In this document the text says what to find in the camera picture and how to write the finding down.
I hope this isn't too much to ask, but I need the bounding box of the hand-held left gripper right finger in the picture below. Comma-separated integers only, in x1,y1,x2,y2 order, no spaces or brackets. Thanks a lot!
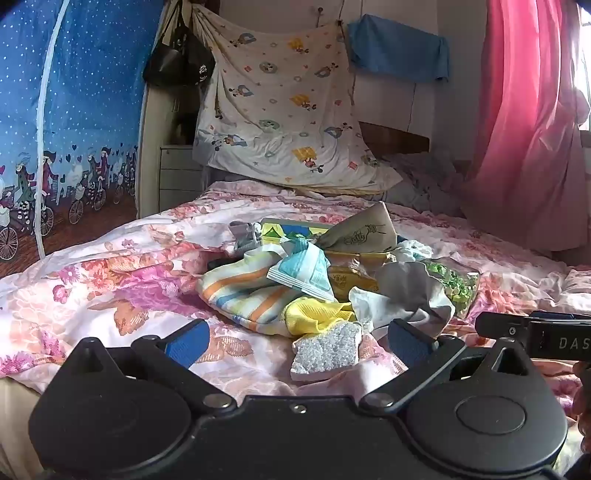
360,319,539,414

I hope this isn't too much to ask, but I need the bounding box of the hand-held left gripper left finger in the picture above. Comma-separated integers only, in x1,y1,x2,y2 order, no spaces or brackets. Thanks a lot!
65,318,238,414

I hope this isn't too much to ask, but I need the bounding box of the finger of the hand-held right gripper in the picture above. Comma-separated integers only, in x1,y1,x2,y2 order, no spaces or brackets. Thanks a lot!
475,312,532,341

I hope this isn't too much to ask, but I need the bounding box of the grey cloth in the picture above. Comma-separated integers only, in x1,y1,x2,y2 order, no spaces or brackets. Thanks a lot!
348,261,455,335

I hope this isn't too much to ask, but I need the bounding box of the striped towel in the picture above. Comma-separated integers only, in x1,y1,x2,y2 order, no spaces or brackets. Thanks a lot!
196,244,333,335

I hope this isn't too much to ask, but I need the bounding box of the white foam block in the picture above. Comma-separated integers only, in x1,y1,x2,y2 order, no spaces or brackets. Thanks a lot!
290,322,363,381

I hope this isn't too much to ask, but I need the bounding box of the yellow cloth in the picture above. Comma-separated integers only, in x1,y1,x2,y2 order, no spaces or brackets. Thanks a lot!
283,296,358,337

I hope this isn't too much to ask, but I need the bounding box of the white teal packet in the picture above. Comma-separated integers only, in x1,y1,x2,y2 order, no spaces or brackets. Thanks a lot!
267,237,335,303

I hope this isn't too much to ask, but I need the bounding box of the yellow green box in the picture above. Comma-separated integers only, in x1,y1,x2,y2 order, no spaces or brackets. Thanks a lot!
259,216,342,245

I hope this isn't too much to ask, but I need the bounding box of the person's right hand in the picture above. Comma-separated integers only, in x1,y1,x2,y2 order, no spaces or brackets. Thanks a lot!
571,362,591,455

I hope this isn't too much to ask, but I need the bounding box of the jar of green paper stars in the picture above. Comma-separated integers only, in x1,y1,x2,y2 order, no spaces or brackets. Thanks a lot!
420,258,481,319

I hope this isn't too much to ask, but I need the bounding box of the golden snack bag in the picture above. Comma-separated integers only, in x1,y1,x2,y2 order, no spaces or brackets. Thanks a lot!
325,261,384,303

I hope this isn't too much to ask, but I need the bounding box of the white blue cloth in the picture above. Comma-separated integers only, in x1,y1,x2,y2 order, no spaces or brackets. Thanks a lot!
394,240,435,261

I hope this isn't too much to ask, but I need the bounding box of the floral bedsheet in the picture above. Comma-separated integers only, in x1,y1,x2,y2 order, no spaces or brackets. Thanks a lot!
0,180,591,416

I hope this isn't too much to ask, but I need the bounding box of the grey small pouch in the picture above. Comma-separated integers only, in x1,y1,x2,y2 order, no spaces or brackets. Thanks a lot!
229,220,263,252

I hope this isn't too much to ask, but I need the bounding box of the grey crumpled blanket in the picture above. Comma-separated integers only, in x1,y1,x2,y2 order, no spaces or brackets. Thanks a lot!
383,150,472,217

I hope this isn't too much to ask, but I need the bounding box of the white drawer cabinet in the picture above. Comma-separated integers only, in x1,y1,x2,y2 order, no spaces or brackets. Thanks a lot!
159,145,206,213

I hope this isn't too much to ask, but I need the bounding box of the beige wooden panel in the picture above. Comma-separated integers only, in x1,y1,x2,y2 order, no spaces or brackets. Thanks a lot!
136,0,185,217

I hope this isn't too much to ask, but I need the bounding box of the brown wooden headboard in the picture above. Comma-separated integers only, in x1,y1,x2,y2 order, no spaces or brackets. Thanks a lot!
358,121,432,158

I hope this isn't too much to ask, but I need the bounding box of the pink curtain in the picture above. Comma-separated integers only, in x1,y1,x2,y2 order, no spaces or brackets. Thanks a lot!
462,0,591,252

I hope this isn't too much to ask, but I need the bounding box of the white curved pole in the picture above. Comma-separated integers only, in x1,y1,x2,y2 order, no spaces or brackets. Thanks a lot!
36,0,69,259

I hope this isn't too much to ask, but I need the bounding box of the cartoon printed pillow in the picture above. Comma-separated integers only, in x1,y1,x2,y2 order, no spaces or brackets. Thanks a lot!
191,7,404,195

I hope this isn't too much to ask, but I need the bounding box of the blue printed curtain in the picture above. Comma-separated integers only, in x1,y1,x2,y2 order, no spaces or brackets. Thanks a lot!
0,0,167,264

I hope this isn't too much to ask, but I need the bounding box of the black printed bag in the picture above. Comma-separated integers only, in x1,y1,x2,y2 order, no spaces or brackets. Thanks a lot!
182,23,217,86

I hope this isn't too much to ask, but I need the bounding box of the black handbag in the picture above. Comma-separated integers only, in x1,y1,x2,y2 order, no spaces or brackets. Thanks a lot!
142,2,190,89

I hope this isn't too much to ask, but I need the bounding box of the blue hanging cloth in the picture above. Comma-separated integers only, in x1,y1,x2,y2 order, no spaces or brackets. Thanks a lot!
346,14,451,84

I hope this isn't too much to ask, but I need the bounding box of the beige drawstring bag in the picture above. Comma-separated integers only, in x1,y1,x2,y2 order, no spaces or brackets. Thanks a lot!
318,200,399,254

